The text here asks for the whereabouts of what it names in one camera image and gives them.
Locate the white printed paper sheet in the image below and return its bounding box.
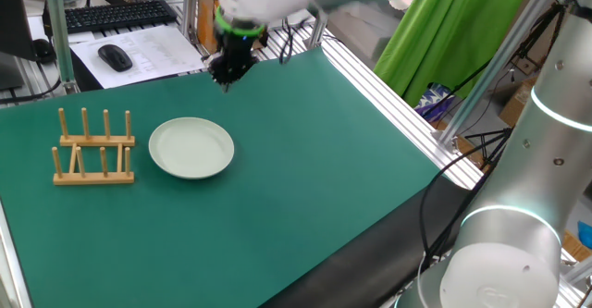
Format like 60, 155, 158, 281
68, 24, 207, 90

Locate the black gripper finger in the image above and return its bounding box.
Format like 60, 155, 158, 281
228, 59, 260, 87
206, 57, 230, 94

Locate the black desk cable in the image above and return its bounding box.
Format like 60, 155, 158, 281
0, 77, 64, 106

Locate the black table mat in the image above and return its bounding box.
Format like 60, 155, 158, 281
258, 176, 482, 308

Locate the green wrist adapter ring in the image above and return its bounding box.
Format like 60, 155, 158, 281
214, 6, 267, 39

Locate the open cardboard box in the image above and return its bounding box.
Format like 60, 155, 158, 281
499, 76, 540, 129

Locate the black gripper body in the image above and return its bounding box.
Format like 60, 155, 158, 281
215, 31, 265, 68

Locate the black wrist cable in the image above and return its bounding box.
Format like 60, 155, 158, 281
278, 18, 297, 67

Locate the green table mat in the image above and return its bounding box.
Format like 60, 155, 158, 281
0, 46, 440, 308

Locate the black camera tripod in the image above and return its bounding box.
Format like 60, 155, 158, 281
464, 2, 574, 170

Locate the white plastic box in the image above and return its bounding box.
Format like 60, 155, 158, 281
326, 0, 403, 71

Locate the green fabric curtain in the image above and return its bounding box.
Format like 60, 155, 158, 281
373, 0, 533, 108

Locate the black computer monitor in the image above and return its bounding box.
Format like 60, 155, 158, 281
0, 0, 38, 92

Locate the black base cable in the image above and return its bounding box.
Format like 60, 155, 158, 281
418, 153, 491, 272

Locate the brown cardboard box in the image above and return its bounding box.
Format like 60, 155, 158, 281
197, 0, 269, 55

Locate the aluminium frame post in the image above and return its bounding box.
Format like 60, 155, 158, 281
304, 11, 330, 51
180, 0, 201, 43
42, 0, 80, 95
437, 0, 563, 154

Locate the blue white patterned bag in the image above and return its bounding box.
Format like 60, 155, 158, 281
414, 83, 457, 122

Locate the black computer mouse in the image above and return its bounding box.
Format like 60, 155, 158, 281
97, 43, 134, 73

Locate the wooden dish rack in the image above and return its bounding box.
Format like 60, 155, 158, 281
51, 107, 137, 187

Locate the black keyboard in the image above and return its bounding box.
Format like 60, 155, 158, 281
43, 0, 179, 35

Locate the pale green round dish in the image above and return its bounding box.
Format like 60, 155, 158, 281
147, 117, 236, 180

